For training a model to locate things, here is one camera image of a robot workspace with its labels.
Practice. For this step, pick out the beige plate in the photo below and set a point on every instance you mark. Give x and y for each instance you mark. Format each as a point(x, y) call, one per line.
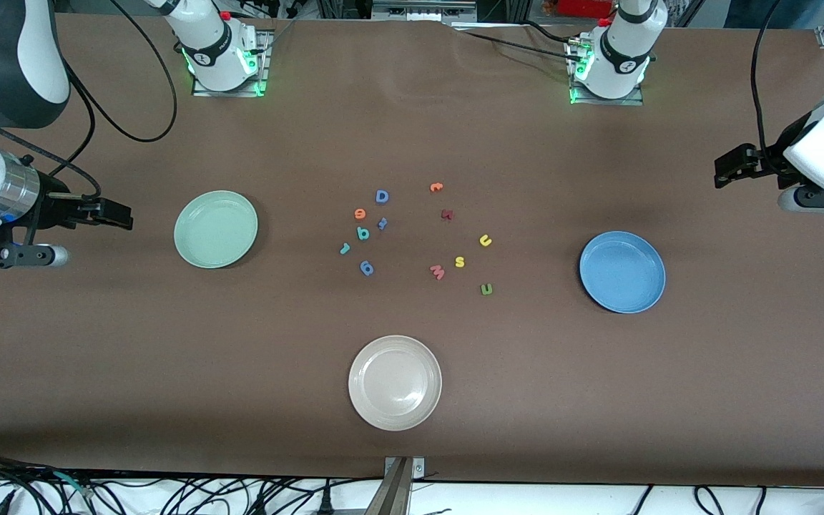
point(395, 383)

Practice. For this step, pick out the teal foam letter g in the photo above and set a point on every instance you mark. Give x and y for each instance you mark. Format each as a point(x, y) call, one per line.
point(363, 233)

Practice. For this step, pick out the black power plug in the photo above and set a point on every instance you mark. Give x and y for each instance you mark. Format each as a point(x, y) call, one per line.
point(325, 504)

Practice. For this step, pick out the blue foam letter g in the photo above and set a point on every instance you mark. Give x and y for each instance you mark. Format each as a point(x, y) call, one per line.
point(367, 270)

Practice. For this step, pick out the metal corner bracket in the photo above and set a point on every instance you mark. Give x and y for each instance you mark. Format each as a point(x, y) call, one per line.
point(418, 468)

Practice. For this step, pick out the brown table cover sheet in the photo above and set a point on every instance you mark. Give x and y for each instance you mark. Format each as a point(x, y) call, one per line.
point(97, 357)

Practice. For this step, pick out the pink foam letter w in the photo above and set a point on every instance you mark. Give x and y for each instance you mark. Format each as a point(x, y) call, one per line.
point(438, 272)

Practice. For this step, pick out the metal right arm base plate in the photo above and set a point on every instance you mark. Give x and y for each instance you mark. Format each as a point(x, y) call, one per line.
point(267, 57)

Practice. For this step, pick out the blue plate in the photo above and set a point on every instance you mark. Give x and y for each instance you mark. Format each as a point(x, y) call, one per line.
point(622, 272)

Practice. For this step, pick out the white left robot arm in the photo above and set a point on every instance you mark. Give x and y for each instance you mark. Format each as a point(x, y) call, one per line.
point(626, 50)

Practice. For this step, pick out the aluminium profile bar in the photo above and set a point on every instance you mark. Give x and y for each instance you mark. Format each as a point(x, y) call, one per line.
point(392, 497)

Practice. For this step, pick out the red box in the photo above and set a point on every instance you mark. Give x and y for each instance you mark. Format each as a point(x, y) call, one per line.
point(584, 7)

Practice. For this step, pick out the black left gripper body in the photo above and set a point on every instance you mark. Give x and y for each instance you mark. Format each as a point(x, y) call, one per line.
point(772, 158)

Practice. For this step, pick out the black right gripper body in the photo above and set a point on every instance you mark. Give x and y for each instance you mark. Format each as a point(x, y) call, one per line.
point(54, 212)

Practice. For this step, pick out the blue foam letter D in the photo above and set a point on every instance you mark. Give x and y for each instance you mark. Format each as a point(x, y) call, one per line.
point(378, 197)

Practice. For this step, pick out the pale green plate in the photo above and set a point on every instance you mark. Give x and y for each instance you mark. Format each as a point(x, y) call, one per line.
point(216, 229)

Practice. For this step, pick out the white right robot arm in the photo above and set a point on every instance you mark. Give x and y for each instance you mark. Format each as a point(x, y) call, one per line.
point(11, 57)

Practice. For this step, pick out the grey metal equipment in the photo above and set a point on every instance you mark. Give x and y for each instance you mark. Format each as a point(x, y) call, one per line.
point(423, 10)

